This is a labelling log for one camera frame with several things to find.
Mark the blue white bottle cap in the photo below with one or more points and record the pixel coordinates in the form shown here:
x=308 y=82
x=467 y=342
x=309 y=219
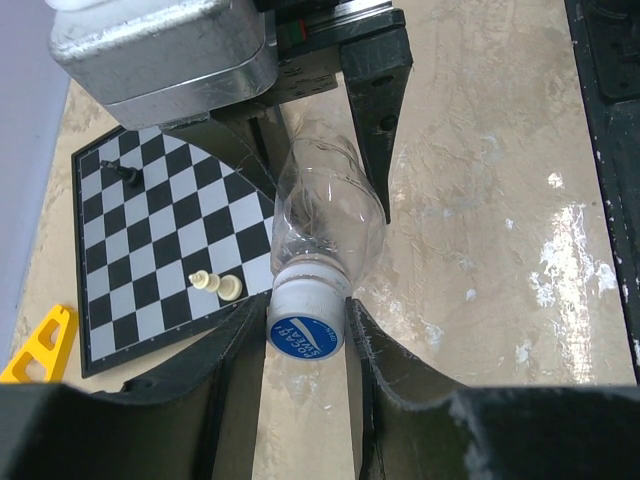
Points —
x=307 y=313

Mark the yellow triangle toy far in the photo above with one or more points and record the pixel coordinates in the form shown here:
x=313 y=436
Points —
x=49 y=346

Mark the black chess piece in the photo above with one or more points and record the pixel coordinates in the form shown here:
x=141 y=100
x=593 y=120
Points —
x=130 y=175

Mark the white chess piece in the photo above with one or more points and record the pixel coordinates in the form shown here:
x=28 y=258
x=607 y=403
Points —
x=228 y=287

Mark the clear Pocari bottle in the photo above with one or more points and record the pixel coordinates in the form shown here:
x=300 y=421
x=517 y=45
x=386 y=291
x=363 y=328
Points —
x=326 y=210

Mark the black table front rail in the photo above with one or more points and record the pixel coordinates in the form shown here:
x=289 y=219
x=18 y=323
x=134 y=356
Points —
x=605 y=37

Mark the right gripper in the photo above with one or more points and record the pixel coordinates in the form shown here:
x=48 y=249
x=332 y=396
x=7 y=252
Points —
x=309 y=36

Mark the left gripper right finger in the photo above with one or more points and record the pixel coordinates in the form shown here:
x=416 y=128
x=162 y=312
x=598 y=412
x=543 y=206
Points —
x=410 y=421

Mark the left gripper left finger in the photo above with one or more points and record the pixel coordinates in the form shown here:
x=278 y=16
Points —
x=194 y=416

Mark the chessboard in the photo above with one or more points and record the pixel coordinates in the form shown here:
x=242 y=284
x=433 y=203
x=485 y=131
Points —
x=135 y=246

